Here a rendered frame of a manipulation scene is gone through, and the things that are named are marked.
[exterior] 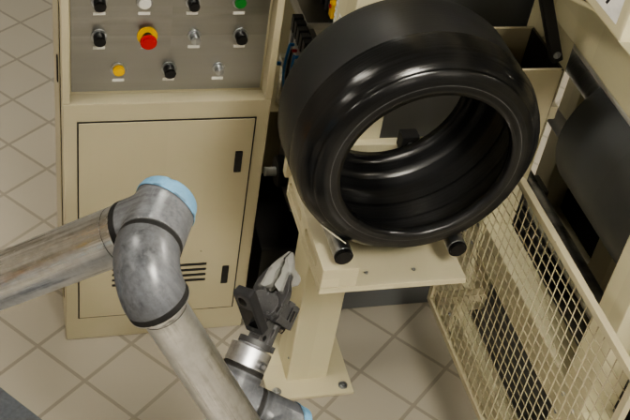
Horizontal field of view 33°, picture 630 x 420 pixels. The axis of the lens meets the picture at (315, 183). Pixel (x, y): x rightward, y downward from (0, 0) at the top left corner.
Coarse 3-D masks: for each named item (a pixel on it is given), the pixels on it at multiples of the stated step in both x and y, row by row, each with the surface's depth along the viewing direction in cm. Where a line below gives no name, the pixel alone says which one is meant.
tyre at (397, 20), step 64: (384, 0) 227; (448, 0) 231; (320, 64) 223; (384, 64) 212; (448, 64) 213; (512, 64) 222; (320, 128) 218; (448, 128) 259; (512, 128) 226; (320, 192) 226; (384, 192) 261; (448, 192) 256
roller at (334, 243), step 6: (330, 234) 245; (330, 240) 245; (336, 240) 243; (330, 246) 244; (336, 246) 242; (342, 246) 242; (348, 246) 242; (336, 252) 242; (342, 252) 241; (348, 252) 241; (336, 258) 242; (342, 258) 242; (348, 258) 242
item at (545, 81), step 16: (512, 32) 273; (528, 32) 275; (512, 48) 277; (528, 48) 277; (544, 48) 268; (528, 64) 277; (544, 64) 269; (544, 80) 261; (560, 80) 263; (544, 96) 265; (544, 112) 268
